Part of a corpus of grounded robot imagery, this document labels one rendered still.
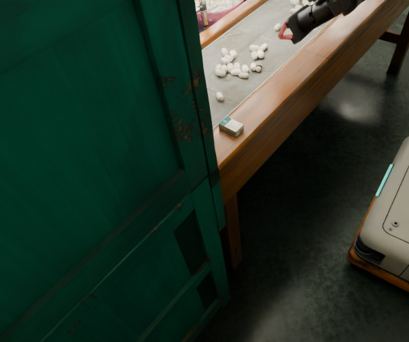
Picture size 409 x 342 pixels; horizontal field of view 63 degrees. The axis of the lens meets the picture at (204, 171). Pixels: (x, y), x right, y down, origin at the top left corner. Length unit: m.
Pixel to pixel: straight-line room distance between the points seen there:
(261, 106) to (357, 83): 1.46
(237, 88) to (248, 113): 0.15
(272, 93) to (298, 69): 0.14
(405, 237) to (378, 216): 0.11
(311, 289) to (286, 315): 0.15
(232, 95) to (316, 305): 0.89
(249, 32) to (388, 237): 0.90
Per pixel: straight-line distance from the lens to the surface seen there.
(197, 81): 0.56
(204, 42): 1.29
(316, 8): 0.98
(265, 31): 1.36
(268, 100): 1.00
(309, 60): 1.16
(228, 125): 0.90
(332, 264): 1.56
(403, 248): 1.35
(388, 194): 1.46
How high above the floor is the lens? 1.40
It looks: 51 degrees down
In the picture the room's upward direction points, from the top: 11 degrees counter-clockwise
